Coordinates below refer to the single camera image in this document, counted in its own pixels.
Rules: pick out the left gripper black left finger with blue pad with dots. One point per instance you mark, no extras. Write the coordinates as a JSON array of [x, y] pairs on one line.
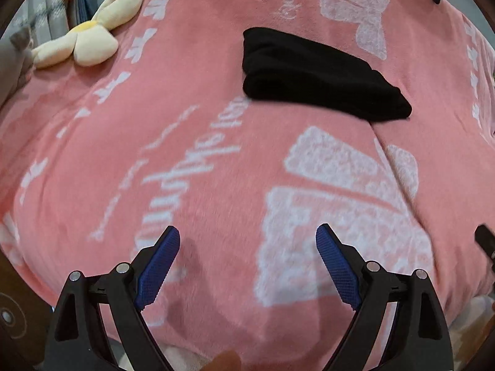
[[77, 337]]

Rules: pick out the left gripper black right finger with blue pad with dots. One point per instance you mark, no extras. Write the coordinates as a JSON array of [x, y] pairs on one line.
[[418, 336]]

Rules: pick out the brown round wooden furniture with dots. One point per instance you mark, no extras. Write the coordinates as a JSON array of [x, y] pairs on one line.
[[25, 316]]

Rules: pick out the pink fleece blanket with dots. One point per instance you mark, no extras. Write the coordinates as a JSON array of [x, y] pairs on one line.
[[97, 162]]

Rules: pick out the white grey patterned bed sheet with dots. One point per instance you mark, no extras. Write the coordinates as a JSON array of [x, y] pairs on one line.
[[467, 333]]

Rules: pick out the cream flower plush pillow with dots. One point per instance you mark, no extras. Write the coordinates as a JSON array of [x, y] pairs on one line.
[[89, 43]]

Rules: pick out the black pants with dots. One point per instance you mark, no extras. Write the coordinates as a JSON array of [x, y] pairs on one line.
[[287, 68]]

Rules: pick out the grey plush toy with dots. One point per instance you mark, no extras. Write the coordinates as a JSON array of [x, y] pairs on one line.
[[16, 60]]

